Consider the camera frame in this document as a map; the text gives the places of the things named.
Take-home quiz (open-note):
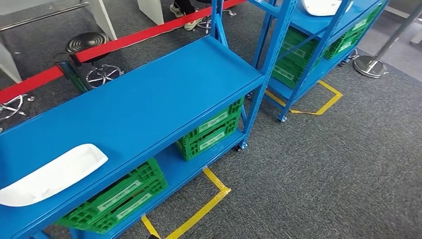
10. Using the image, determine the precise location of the metal desk crossbar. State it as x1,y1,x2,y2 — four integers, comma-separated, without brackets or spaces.
0,1,90,33

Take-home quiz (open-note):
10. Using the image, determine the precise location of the blue metal shelf rack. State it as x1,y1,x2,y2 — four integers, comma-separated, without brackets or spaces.
0,0,299,239
247,0,390,123

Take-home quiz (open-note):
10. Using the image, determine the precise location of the white desk panel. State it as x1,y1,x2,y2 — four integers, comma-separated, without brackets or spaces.
0,42,23,84
136,0,165,26
88,0,118,41

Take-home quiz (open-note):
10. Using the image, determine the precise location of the person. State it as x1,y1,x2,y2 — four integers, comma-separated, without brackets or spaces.
169,0,204,32

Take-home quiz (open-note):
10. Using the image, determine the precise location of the white plastic panel part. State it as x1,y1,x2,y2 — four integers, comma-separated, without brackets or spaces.
0,143,109,208
301,0,354,17

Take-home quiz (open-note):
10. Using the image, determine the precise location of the yellow floor tape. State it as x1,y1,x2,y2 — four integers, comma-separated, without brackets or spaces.
141,167,232,239
264,80,344,117

